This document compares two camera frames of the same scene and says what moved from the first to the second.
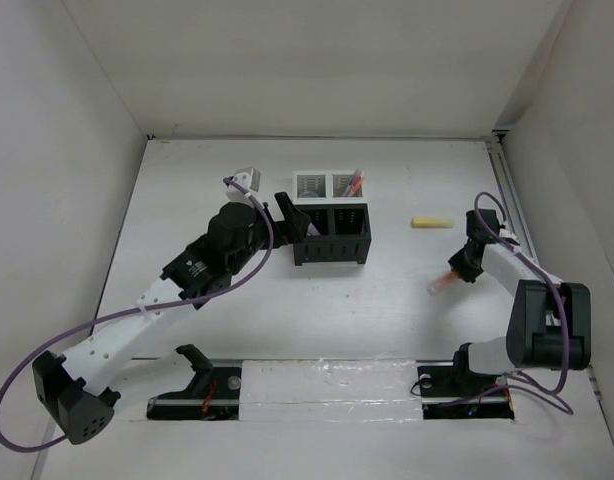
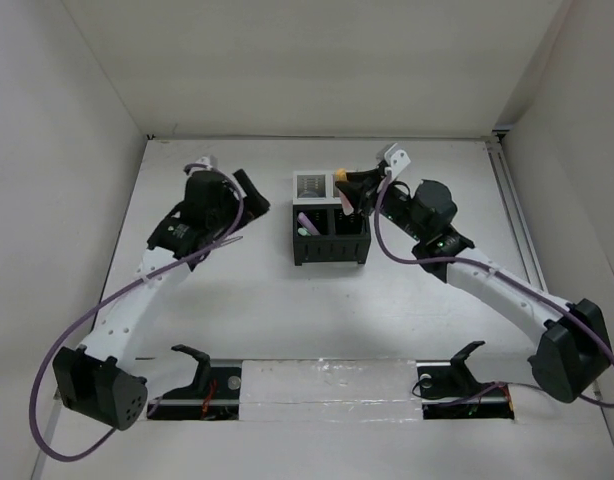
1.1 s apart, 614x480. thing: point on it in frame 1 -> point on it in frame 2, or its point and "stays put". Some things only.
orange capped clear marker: [441, 281] -> [341, 175]
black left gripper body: [260, 232] -> [222, 220]
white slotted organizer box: [327, 187] stays put
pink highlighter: [312, 229] stays put
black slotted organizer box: [344, 233] stays put
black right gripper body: [466, 268] -> [396, 201]
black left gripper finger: [297, 222] -> [254, 204]
